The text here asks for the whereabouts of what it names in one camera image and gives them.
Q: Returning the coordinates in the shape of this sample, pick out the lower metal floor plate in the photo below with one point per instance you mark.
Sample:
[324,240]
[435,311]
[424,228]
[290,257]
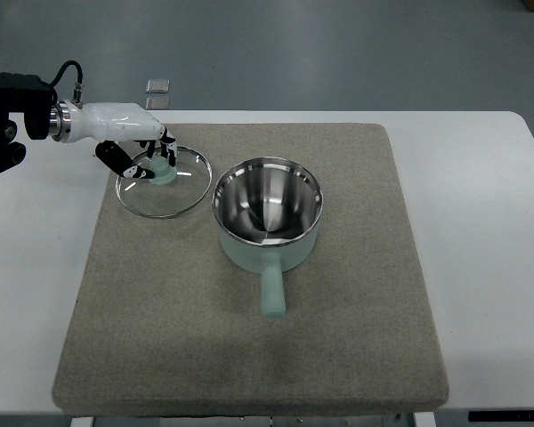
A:
[157,103]

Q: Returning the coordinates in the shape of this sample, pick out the black table control panel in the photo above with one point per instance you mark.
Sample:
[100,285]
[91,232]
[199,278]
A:
[507,416]

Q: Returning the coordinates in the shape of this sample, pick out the grey felt mat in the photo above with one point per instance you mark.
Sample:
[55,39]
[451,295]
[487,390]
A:
[166,325]

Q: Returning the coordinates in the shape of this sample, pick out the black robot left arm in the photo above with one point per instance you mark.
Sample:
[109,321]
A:
[34,99]

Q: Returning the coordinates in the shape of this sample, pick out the mint green saucepan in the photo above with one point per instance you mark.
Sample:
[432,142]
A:
[267,211]

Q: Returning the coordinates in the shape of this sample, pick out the metal floor plate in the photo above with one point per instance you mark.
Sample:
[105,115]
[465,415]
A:
[157,86]
[157,103]

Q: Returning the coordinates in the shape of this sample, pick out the glass lid with green knob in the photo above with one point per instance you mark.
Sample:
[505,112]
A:
[173,191]

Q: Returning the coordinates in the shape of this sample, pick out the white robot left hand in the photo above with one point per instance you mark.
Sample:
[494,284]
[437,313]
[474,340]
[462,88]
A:
[110,124]

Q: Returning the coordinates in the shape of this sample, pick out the upper metal floor plate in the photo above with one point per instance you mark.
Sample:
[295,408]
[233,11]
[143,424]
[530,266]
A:
[157,86]

